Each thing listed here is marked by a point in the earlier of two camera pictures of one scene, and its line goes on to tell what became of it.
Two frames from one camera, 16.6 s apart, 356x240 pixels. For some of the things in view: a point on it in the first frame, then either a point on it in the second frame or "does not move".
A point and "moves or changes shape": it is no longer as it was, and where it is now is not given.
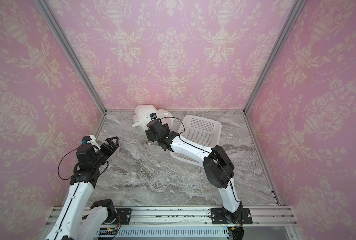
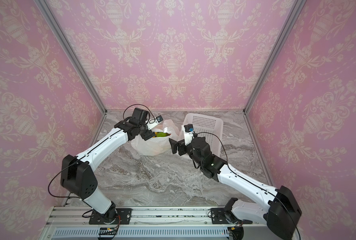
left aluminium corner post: [48, 14] does not move
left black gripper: [114, 146] to [148, 135]
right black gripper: [150, 135] to [179, 147]
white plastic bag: [141, 117] moves or changes shape
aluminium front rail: [195, 216] does not move
